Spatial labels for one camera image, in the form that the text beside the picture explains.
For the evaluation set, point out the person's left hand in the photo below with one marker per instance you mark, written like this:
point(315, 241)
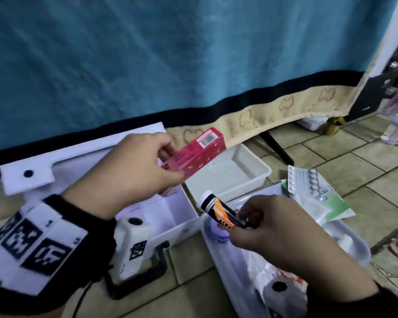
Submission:
point(119, 175)

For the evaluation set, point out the person's right hand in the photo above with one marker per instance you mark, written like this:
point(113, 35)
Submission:
point(285, 238)

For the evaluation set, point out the person's left thumb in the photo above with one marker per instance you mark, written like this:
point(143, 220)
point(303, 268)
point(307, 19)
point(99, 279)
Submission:
point(169, 178)

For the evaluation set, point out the person's right thumb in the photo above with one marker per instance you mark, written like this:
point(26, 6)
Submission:
point(240, 236)

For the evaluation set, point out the orange black tube white cap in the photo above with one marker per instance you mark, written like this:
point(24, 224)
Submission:
point(219, 211)

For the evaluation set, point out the pink medicine box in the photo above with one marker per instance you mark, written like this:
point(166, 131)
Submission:
point(202, 153)

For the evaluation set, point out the person's right forearm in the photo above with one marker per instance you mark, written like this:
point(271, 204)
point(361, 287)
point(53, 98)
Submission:
point(355, 304)

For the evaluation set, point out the purple capped bottle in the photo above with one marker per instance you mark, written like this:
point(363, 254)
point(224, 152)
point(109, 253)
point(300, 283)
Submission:
point(220, 233)

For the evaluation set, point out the white plastic bag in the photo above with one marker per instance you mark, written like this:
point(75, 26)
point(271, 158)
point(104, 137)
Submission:
point(255, 271)

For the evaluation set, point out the white plastic tray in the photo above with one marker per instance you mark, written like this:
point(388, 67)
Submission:
point(229, 175)

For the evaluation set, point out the white pill blister pack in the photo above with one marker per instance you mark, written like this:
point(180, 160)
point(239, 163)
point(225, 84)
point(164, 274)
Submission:
point(305, 183)

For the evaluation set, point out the black furniture leg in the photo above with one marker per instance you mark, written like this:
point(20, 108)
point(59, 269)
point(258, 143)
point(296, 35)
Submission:
point(278, 148)

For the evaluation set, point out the green white medicine packet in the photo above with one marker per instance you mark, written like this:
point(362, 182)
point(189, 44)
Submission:
point(331, 203)

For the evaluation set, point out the white storage box with lid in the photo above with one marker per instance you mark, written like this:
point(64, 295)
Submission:
point(69, 155)

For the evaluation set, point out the blue blanket with beige border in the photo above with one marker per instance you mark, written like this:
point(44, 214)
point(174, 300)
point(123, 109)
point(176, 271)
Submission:
point(152, 62)

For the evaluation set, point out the white container under blanket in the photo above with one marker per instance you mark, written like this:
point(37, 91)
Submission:
point(315, 123)

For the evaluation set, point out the gold furniture foot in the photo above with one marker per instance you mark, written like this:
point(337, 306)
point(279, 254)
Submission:
point(333, 126)

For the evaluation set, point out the black white marker wristband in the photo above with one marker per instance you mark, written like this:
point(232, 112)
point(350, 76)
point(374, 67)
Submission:
point(36, 241)

